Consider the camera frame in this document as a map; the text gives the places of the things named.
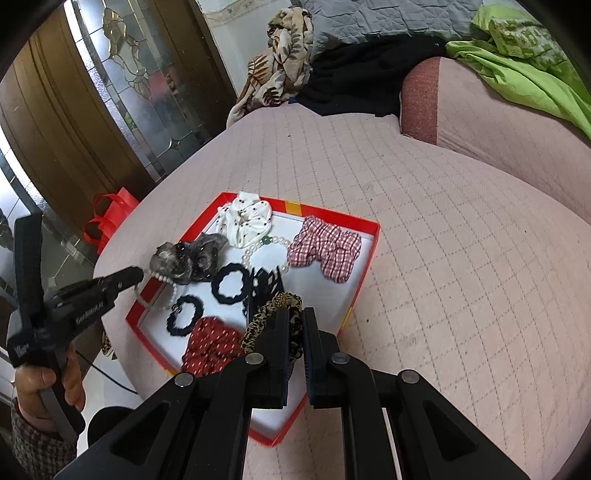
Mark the red box with white inside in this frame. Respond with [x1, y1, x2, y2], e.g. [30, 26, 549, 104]
[126, 191, 380, 448]

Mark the leaf print blanket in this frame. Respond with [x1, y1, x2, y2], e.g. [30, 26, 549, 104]
[226, 7, 315, 129]

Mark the small black scrunchie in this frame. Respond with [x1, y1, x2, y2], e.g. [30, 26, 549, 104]
[166, 296, 200, 337]

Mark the pink bolster pillow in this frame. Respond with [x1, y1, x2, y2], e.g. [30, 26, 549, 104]
[399, 56, 591, 222]

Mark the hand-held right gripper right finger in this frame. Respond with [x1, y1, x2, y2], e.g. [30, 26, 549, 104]
[302, 308, 532, 480]

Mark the red plaid scrunchie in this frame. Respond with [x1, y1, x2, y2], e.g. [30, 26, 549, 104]
[287, 215, 363, 284]

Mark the grey black organza scrunchie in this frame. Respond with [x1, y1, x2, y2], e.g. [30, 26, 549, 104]
[150, 233, 228, 284]

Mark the red dotted scrunchie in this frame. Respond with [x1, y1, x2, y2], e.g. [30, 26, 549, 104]
[181, 318, 247, 377]

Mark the white dotted scrunchie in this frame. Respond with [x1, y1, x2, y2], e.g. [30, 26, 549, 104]
[217, 191, 273, 250]

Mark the green cloth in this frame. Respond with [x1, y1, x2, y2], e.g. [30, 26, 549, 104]
[445, 4, 591, 139]

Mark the person's left hand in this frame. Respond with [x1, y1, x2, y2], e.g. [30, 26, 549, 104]
[16, 346, 86, 421]

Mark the black round object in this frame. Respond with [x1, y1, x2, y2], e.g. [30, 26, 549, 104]
[88, 406, 139, 444]

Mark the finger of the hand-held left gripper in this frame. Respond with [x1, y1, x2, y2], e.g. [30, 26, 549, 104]
[99, 267, 145, 301]

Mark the black cable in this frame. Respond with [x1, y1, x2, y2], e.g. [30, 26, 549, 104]
[76, 351, 139, 395]

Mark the wooden door with glass panel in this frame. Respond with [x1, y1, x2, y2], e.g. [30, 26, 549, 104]
[0, 0, 236, 259]

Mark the leopard print scrunchie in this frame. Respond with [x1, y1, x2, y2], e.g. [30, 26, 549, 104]
[242, 292, 305, 370]

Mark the black hair claw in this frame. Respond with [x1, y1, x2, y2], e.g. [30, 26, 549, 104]
[242, 267, 286, 319]

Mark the large black scrunchie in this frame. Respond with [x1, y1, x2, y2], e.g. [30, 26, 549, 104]
[211, 263, 252, 305]

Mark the grey quilted blanket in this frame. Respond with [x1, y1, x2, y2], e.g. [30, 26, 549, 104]
[298, 0, 485, 63]

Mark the red bag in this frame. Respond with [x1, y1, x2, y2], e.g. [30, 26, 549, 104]
[83, 187, 140, 245]

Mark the black cloth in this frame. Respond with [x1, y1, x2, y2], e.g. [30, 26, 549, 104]
[298, 36, 446, 118]

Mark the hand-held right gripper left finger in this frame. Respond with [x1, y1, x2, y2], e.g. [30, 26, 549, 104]
[55, 307, 293, 480]

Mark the person's left forearm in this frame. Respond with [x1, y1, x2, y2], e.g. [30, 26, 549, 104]
[10, 399, 79, 480]

